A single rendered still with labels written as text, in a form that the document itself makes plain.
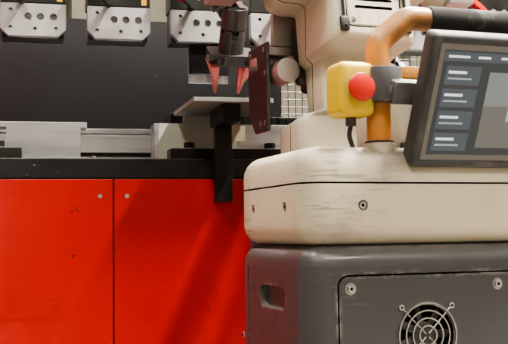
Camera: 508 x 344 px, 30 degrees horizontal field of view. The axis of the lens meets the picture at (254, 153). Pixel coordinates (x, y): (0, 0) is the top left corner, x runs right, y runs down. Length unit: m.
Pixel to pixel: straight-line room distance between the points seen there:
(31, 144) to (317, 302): 1.23
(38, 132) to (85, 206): 0.24
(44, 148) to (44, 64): 0.61
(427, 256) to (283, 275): 0.18
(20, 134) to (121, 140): 0.37
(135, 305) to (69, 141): 0.42
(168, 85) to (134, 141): 0.36
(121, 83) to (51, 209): 0.79
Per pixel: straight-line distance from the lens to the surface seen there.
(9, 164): 2.13
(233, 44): 2.11
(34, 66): 2.82
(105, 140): 2.54
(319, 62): 1.63
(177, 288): 2.16
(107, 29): 2.30
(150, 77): 2.84
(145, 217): 2.15
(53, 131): 2.26
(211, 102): 2.08
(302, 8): 1.68
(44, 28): 2.29
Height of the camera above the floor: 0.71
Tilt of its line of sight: 5 degrees up
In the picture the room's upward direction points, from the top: 1 degrees counter-clockwise
